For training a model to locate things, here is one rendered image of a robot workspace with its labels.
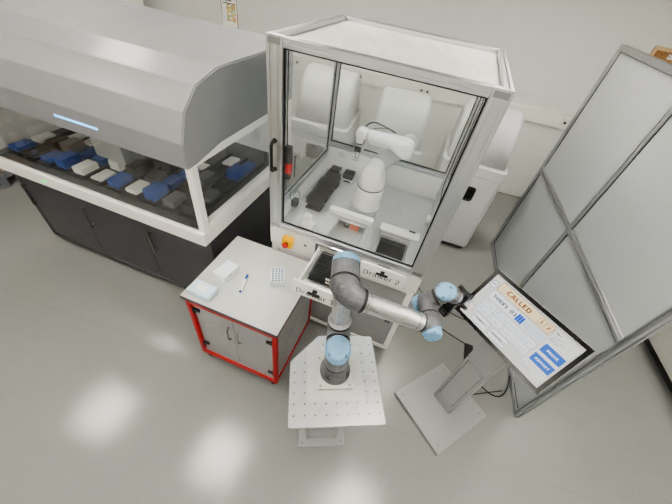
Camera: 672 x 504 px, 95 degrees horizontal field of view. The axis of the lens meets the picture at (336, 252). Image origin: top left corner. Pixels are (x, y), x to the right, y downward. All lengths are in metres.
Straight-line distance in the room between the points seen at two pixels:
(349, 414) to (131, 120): 1.78
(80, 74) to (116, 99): 0.25
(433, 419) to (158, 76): 2.62
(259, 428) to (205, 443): 0.33
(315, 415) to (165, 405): 1.24
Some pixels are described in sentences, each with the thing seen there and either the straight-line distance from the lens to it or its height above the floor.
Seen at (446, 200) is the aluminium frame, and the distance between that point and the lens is 1.59.
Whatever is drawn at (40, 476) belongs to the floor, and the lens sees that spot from 2.67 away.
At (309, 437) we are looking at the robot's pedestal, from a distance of 2.33.
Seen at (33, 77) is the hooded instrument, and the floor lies 1.59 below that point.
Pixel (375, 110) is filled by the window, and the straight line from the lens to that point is 1.49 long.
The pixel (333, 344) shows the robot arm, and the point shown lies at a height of 1.01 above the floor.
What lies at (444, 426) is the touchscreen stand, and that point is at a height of 0.04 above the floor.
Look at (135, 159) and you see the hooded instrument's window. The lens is 2.11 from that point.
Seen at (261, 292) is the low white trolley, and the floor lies 0.76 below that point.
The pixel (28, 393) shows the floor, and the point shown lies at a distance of 2.94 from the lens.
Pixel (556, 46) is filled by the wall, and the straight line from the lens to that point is 4.76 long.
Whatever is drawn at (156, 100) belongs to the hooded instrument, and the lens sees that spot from 1.85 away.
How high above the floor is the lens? 2.27
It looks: 44 degrees down
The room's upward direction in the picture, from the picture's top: 10 degrees clockwise
